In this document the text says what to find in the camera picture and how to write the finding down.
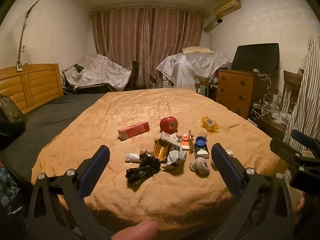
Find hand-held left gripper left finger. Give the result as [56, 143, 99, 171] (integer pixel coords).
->
[27, 144, 112, 240]

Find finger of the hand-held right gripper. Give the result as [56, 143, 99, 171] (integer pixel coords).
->
[291, 129, 320, 155]
[269, 137, 304, 167]

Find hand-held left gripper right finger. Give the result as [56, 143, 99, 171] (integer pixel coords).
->
[211, 143, 295, 240]

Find grey sock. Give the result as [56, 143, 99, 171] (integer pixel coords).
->
[189, 157, 210, 174]

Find blue capped small jar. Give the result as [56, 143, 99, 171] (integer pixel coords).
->
[194, 136, 209, 158]

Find black plaid cloth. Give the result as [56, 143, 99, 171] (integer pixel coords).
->
[126, 150, 161, 186]

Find orange and white box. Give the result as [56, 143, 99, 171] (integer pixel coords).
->
[180, 134, 194, 151]

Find black plastic bag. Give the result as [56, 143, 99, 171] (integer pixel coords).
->
[0, 94, 27, 150]

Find person's right forearm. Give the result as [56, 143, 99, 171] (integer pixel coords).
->
[294, 195, 307, 228]

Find person's left hand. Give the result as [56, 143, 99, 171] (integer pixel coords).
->
[111, 221, 159, 240]

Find dark side table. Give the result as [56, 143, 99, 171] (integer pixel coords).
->
[257, 115, 292, 140]

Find yellow plastic packet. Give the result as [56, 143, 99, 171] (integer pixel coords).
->
[200, 116, 220, 133]

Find striped hanging shirt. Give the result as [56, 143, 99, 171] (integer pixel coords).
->
[284, 34, 320, 160]

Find grey crumpled paper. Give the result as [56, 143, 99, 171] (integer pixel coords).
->
[161, 149, 187, 171]

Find red carton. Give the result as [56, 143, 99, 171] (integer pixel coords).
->
[117, 121, 150, 140]

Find brown wooden chair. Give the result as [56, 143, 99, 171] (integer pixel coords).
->
[280, 70, 303, 110]

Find wooden dresser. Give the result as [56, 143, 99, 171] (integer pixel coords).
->
[216, 69, 255, 119]

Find dark grey bed sheet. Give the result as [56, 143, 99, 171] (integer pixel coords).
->
[0, 92, 108, 180]

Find round red ball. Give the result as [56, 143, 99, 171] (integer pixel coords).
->
[159, 116, 179, 133]

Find patterned plastic bag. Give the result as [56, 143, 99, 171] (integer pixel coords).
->
[0, 161, 23, 215]

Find black television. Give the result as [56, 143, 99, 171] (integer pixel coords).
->
[232, 43, 279, 74]

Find white plastic cover sheet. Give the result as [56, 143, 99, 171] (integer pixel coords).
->
[156, 51, 229, 93]
[66, 54, 132, 90]

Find wooden headboard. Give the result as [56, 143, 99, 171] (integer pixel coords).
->
[0, 63, 64, 115]

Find black desk lamp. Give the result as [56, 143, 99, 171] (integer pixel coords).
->
[61, 64, 85, 90]

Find cream pillow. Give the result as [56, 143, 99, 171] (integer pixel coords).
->
[182, 47, 213, 55]

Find pink curtains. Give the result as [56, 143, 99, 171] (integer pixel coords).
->
[90, 5, 205, 90]

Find air conditioner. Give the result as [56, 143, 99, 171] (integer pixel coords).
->
[213, 0, 242, 16]

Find tangle of white cables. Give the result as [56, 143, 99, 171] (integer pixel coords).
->
[251, 72, 292, 123]

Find wall cable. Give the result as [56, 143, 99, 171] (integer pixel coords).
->
[17, 0, 48, 65]

